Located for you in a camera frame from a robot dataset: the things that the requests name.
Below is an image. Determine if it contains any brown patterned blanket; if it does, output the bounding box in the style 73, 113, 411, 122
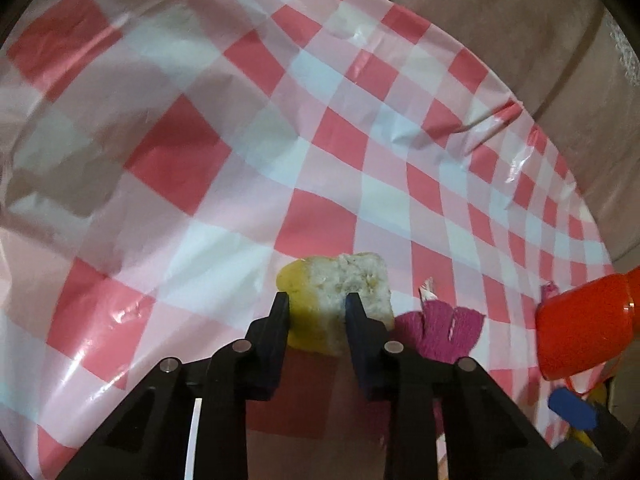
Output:
310, 0, 640, 311

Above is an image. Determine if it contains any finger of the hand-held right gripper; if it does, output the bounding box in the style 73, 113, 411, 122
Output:
547, 386, 632, 466

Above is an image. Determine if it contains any red plastic bottle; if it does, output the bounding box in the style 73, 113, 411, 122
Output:
535, 266, 640, 396

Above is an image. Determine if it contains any red white checkered tablecloth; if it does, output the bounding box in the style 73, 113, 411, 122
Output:
0, 0, 617, 480

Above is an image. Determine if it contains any yellow sponge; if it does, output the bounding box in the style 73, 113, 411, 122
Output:
276, 252, 395, 358

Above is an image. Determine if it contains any magenta knit glove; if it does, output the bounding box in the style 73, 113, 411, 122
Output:
395, 300, 487, 363

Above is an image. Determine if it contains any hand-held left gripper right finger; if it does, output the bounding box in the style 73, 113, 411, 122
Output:
345, 292, 557, 480

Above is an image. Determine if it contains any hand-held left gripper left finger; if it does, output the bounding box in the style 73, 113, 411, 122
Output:
55, 292, 292, 480

